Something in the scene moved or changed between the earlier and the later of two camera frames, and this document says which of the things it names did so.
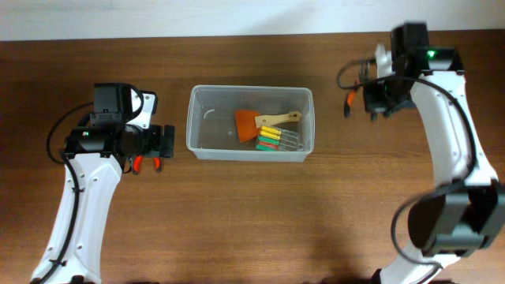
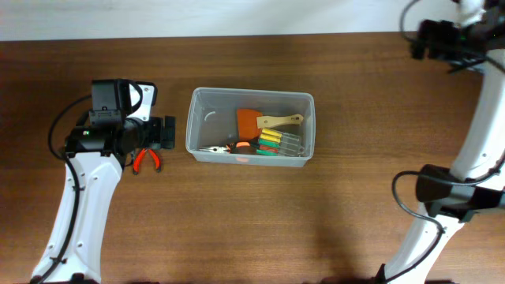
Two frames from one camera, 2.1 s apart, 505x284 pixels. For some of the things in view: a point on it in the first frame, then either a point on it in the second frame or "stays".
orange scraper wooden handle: x=248 y=121 stays
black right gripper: x=371 y=102 → x=424 y=28
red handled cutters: x=138 y=160 stays
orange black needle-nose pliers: x=364 y=74 → x=239 y=147
